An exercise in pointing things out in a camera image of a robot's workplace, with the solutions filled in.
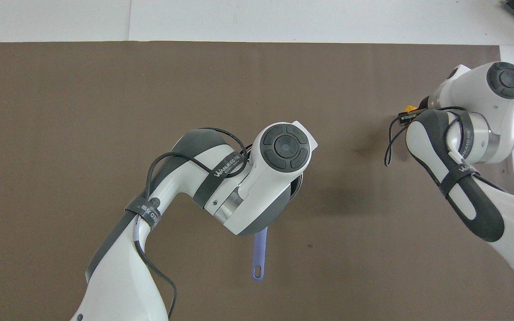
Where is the brown table mat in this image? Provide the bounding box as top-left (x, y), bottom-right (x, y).
top-left (0, 41), bottom-right (514, 321)

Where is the black velcro cable strap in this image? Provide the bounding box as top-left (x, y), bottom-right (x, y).
top-left (193, 151), bottom-right (245, 209)
top-left (456, 111), bottom-right (475, 159)
top-left (124, 195), bottom-right (162, 230)
top-left (439, 161), bottom-right (481, 198)

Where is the steel pot with purple handle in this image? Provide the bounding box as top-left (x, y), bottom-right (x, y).
top-left (251, 174), bottom-right (305, 283)

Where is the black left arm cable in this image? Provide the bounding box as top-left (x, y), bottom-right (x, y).
top-left (133, 127), bottom-right (249, 321)

